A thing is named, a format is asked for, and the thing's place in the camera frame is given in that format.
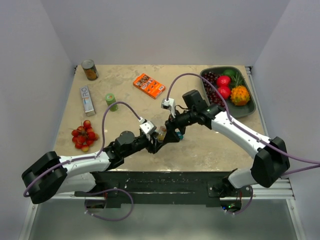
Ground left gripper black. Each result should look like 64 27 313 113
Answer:
122 131 164 158

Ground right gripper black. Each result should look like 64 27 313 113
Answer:
163 108 197 144

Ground clear pill bottle yellow capsules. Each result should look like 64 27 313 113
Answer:
157 128 167 142

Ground teal weekly pill organizer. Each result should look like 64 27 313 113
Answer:
176 131 184 140

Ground clear bottle lid orange label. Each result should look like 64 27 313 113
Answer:
159 126 167 133

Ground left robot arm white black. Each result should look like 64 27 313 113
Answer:
21 131 166 204

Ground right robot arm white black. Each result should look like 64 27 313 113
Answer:
161 90 290 197

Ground orange cardboard box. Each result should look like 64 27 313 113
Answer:
133 73 166 99

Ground dark purple grape bunch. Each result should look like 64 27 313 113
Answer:
201 71 225 108

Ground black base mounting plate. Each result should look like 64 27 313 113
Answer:
75 171 252 209

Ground lower red pomegranate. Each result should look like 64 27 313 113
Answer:
217 85 231 100

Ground red pomegranate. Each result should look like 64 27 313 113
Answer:
216 75 231 87
217 85 231 100

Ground dark grey fruit tray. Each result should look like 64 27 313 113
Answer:
200 66 256 119

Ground green cylindrical container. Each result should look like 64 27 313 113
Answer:
105 93 118 112

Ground upper red pomegranate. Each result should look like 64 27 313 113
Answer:
216 75 231 87

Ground red cherry bunch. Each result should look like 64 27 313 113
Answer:
71 119 100 153

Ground orange spiky kiwano fruit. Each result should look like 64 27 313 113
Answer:
230 85 251 106

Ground silver toothpaste box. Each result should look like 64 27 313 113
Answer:
79 85 96 117

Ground green lime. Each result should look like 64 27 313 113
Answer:
222 69 236 78

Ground tin can fruit label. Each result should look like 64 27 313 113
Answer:
81 59 99 81

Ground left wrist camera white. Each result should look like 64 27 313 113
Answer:
139 117 157 139

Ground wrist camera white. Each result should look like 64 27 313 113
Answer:
161 98 176 118
139 117 157 139

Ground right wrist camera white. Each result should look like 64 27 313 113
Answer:
161 98 176 118

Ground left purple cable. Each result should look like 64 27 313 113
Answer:
23 101 145 222

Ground purple cable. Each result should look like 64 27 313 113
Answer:
23 101 145 222
166 72 320 216

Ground aluminium frame rail right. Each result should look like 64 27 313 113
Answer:
245 66 269 136

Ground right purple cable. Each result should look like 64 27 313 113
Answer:
166 72 320 216

